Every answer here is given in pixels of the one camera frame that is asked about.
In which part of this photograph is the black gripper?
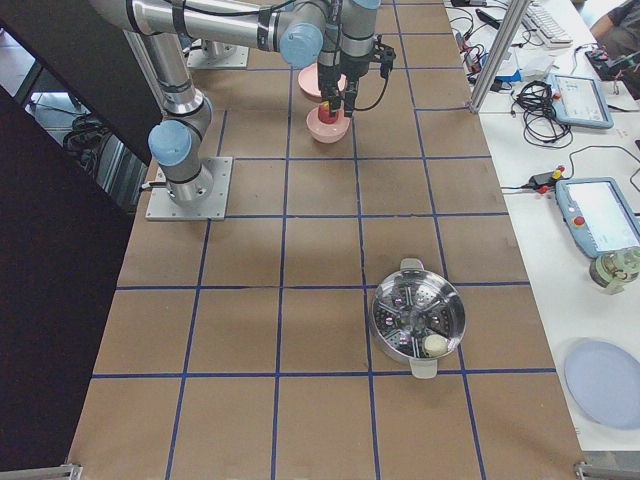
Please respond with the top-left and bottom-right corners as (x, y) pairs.
(342, 37), (396, 93)
(318, 63), (359, 117)

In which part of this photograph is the red yellow apple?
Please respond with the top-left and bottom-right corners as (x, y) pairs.
(317, 101), (339, 125)

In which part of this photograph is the pink bowl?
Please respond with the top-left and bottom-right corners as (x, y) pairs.
(306, 106), (350, 143)

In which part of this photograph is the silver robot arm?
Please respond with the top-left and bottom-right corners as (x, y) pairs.
(317, 1), (343, 124)
(92, 1), (396, 220)

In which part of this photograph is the pink plate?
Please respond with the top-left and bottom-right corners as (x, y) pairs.
(298, 63), (346, 99)

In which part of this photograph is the blue plate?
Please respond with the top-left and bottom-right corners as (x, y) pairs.
(564, 340), (639, 430)

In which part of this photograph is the steel steamer pot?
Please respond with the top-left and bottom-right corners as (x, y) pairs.
(368, 258), (466, 379)

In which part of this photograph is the teach pendant tablet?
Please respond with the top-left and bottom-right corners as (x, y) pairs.
(555, 177), (639, 259)
(546, 73), (614, 129)

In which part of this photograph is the white steamed bun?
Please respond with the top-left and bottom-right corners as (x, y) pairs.
(423, 334), (449, 358)

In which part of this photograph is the glass jar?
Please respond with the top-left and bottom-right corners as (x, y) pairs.
(589, 247), (639, 294)

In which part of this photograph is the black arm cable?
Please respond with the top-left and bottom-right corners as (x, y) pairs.
(354, 69), (394, 112)

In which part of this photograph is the aluminium frame post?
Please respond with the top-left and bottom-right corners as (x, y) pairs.
(468, 0), (529, 113)

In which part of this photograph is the coiled black cable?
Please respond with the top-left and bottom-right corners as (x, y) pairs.
(512, 79), (574, 147)

